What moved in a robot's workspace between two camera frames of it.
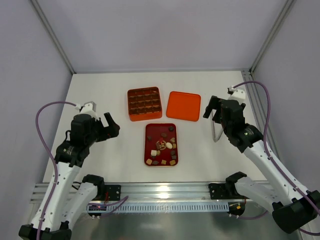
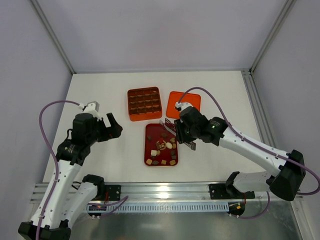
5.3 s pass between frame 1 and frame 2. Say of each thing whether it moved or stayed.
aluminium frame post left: stayed
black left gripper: stayed
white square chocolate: stayed
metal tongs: moved
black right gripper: moved
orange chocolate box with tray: stayed
